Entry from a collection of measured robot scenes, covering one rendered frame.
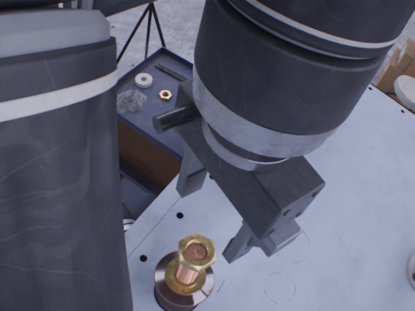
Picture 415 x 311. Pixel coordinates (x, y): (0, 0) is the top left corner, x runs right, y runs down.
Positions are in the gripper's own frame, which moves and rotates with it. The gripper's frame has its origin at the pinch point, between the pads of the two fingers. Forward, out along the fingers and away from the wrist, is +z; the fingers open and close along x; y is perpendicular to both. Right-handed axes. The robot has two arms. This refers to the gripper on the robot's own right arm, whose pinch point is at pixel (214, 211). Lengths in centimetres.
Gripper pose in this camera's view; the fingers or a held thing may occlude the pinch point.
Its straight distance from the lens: 40.2
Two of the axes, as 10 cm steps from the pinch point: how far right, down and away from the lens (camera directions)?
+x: 5.6, 7.4, -3.8
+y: -8.1, 3.8, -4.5
